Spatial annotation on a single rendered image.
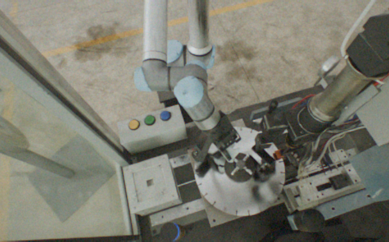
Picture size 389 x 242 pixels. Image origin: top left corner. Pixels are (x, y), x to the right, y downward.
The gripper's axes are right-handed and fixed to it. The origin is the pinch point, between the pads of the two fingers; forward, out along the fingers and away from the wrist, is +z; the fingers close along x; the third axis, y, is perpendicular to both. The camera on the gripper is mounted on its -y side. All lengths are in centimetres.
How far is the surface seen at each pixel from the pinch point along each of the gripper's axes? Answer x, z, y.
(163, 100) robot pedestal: 55, -5, -5
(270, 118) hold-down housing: -14.0, -19.9, 14.1
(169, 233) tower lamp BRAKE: -18.3, -15.1, -24.1
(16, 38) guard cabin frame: 7, -64, -20
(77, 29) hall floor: 246, -34, -32
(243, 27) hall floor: 164, 46, 108
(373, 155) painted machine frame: -33.6, -12.4, 23.3
